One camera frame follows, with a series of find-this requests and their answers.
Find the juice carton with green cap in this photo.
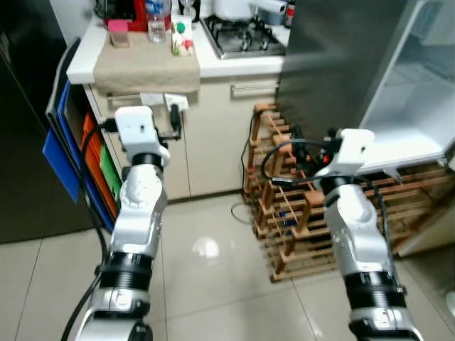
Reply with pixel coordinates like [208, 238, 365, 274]
[171, 16, 196, 58]

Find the silver mini fridge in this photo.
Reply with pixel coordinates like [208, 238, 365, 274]
[276, 0, 455, 175]

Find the large black fridge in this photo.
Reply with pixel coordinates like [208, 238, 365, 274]
[0, 0, 97, 246]

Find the white paper tag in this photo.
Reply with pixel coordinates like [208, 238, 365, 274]
[140, 92, 165, 107]
[164, 94, 190, 112]

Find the beige kitchen cabinet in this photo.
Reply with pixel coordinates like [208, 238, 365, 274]
[84, 75, 282, 201]

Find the beige woven cloth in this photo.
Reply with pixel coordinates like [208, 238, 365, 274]
[92, 32, 201, 95]

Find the green flat folder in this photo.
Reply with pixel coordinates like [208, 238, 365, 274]
[100, 142, 123, 204]

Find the red-orange flat folder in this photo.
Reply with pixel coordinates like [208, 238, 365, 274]
[80, 114, 119, 214]

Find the wooden wine rack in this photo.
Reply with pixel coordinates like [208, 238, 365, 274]
[243, 103, 455, 283]

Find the clear water bottle blue cap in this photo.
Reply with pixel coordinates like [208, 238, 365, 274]
[146, 0, 168, 43]

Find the steel gas stove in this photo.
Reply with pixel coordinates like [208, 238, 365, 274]
[201, 16, 289, 60]

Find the pink lidded plastic box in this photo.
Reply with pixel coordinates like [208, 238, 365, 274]
[107, 19, 131, 48]

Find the red coffee machine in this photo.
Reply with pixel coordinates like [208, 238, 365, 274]
[96, 0, 171, 33]

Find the grey flat board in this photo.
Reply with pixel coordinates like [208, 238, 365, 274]
[46, 39, 83, 118]

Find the white rice cooker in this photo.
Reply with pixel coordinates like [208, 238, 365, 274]
[212, 0, 289, 22]

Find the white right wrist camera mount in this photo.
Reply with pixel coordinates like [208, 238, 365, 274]
[315, 129, 375, 178]

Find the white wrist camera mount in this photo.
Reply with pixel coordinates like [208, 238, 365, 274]
[114, 106, 171, 168]
[315, 129, 375, 178]

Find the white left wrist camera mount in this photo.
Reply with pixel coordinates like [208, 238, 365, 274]
[114, 106, 171, 168]

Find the black power cord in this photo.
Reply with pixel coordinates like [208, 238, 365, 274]
[231, 107, 262, 225]

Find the silver cabinet bar handle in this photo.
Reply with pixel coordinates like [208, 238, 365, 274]
[229, 83, 279, 94]
[107, 92, 143, 101]

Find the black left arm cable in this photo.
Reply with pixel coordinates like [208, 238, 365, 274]
[60, 119, 119, 341]

